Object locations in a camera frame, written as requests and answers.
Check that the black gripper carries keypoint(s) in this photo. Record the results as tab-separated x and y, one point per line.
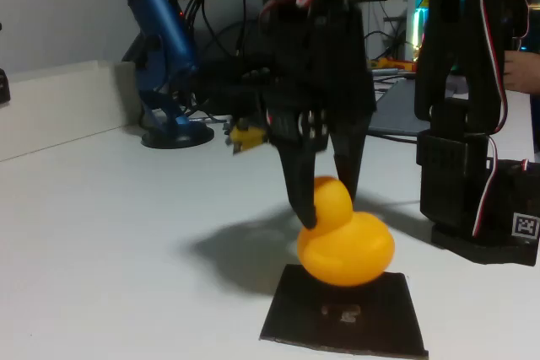
326	82

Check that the yellow rubber duck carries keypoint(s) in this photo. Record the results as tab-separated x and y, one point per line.
346	250

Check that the black leader arm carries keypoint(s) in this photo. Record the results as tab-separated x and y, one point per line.
512	18

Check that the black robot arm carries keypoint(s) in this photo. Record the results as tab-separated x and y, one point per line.
447	174

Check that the black cardboard square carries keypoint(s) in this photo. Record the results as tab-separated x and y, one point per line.
379	326

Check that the person's left hand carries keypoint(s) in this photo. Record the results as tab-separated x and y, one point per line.
525	71

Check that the grey keyboard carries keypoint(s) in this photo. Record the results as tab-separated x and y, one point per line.
396	103

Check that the yellow orange tool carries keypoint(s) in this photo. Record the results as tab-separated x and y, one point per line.
392	64

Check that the black desk device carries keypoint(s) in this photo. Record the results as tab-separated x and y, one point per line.
228	86

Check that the white fiducial marker tag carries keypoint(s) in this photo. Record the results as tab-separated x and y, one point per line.
525	225

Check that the blue desk microphone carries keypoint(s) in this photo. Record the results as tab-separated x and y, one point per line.
164	23

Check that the white ledge box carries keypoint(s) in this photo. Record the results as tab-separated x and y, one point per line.
63	103

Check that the black object at edge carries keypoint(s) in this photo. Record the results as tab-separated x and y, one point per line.
3	86

